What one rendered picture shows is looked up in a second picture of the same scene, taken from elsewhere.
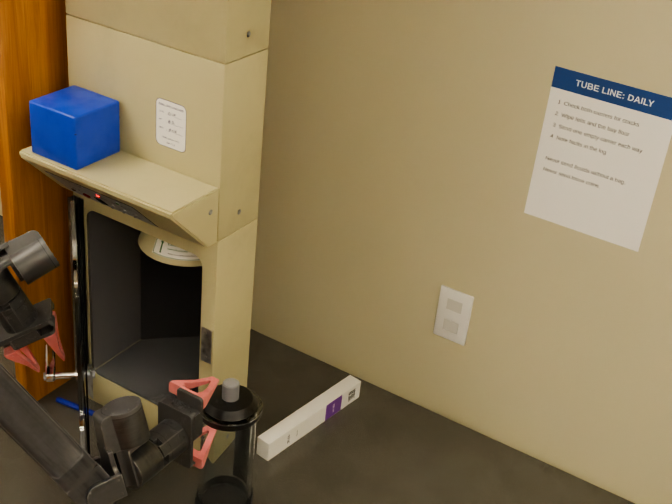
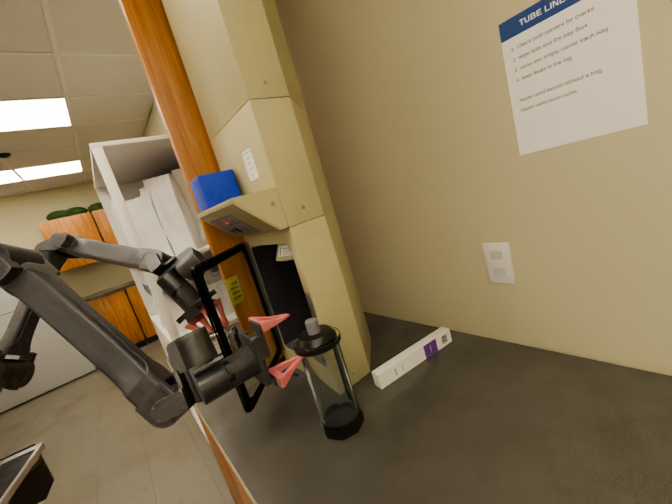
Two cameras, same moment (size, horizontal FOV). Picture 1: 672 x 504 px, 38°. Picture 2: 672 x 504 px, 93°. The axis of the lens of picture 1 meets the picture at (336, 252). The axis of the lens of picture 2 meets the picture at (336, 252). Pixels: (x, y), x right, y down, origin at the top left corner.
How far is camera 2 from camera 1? 107 cm
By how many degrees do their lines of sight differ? 31
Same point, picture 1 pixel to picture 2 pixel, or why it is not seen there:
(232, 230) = (301, 220)
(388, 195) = (427, 199)
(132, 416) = (188, 338)
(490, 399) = (554, 322)
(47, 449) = (117, 370)
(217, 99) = (254, 126)
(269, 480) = (380, 403)
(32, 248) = (186, 256)
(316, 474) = (416, 395)
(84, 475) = (149, 392)
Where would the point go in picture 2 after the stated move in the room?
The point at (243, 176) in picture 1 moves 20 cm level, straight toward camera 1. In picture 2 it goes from (298, 182) to (257, 188)
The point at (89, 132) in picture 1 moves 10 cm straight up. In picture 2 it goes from (212, 185) to (199, 148)
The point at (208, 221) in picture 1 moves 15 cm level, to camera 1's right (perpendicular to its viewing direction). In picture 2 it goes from (273, 209) to (329, 193)
